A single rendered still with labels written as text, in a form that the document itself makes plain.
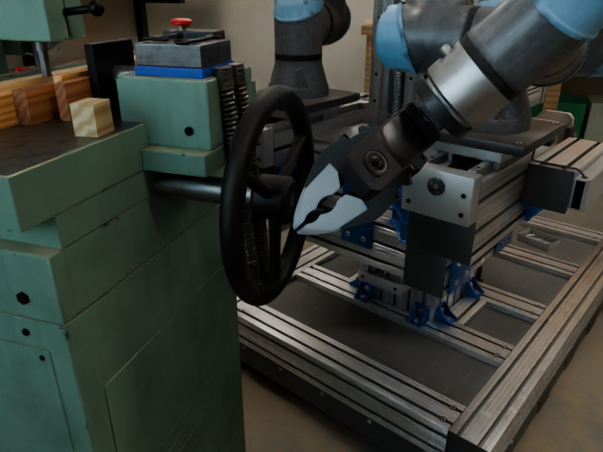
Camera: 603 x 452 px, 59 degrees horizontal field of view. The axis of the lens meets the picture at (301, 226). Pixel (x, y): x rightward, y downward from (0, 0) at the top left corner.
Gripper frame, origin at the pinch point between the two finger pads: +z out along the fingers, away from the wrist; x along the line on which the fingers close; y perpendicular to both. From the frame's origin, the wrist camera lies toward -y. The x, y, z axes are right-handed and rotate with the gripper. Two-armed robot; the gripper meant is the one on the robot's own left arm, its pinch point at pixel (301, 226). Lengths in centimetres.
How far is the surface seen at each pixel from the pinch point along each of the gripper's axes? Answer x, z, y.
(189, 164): 15.3, 9.6, 5.5
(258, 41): 130, 108, 345
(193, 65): 24.0, 1.1, 7.6
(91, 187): 19.3, 15.3, -4.8
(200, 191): 12.4, 12.5, 7.7
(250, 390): -27, 81, 63
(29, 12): 43.1, 11.7, 3.2
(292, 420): -39, 71, 56
